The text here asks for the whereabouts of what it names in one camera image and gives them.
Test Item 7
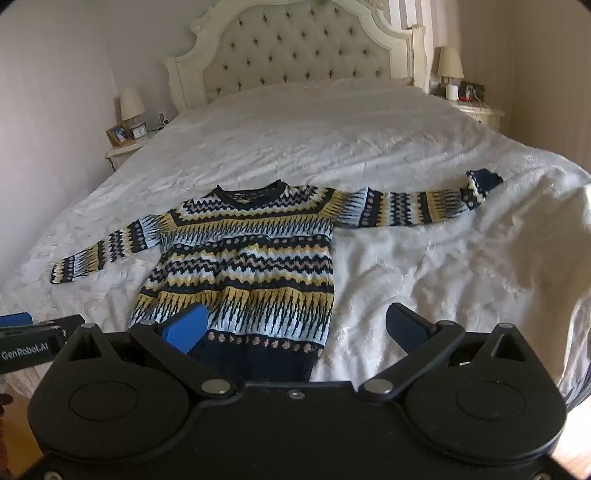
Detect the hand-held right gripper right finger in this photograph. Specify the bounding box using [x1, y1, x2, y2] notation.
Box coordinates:
[358, 302, 542, 401]

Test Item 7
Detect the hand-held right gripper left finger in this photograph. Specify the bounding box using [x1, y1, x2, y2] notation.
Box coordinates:
[55, 303, 235, 400]

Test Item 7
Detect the navy yellow patterned knit sweater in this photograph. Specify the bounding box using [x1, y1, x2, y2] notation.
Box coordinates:
[50, 168, 505, 384]

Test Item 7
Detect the cream nightstand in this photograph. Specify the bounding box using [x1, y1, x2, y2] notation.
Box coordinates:
[450, 98, 505, 133]
[105, 128, 162, 172]

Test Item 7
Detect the bed with white bedspread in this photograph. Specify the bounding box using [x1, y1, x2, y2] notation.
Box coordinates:
[0, 76, 591, 409]

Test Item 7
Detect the cream shade table lamp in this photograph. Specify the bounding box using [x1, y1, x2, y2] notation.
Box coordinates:
[436, 46, 465, 86]
[119, 88, 147, 130]

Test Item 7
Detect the cream tufted headboard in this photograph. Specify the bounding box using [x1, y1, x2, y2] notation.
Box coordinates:
[163, 0, 428, 112]

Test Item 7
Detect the wooden photo frame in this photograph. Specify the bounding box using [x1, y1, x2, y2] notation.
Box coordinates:
[106, 124, 131, 147]

